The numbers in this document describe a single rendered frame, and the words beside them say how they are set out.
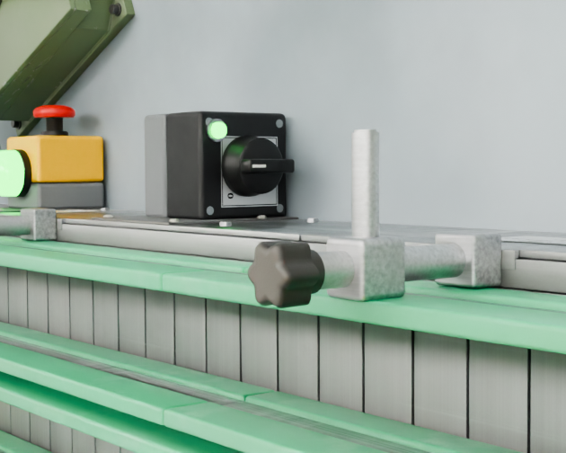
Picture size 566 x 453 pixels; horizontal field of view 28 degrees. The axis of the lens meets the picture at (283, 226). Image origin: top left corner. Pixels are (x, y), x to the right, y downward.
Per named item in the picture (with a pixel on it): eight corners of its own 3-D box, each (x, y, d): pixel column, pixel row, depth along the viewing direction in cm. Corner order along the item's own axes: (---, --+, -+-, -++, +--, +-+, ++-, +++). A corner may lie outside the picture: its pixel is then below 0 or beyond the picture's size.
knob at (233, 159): (269, 196, 85) (297, 196, 82) (221, 197, 82) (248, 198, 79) (269, 136, 85) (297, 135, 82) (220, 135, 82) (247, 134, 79)
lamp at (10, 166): (12, 196, 109) (-18, 197, 107) (11, 149, 108) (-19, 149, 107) (32, 197, 105) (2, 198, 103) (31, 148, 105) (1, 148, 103)
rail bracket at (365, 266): (456, 282, 56) (237, 303, 48) (456, 133, 55) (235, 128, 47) (519, 288, 53) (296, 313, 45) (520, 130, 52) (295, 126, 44)
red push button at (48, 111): (26, 140, 109) (25, 105, 109) (64, 141, 112) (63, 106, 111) (45, 139, 106) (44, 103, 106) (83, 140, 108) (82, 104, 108)
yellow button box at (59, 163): (75, 207, 114) (6, 208, 110) (74, 132, 114) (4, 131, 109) (109, 208, 109) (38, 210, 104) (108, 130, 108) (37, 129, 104)
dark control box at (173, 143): (232, 214, 93) (143, 217, 87) (231, 117, 92) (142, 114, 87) (294, 217, 86) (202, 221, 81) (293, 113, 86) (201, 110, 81)
